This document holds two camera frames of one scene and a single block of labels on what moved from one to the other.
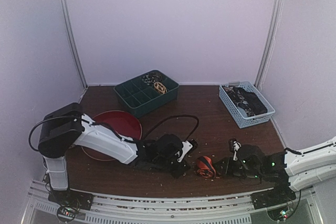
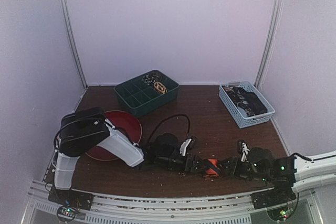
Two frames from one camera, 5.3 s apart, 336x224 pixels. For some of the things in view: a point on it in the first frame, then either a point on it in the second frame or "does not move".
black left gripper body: x=175 y=172 -> x=186 y=168
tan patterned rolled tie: x=160 y=87 does not move
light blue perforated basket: x=245 y=104 does not move
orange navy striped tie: x=205 y=167 does not move
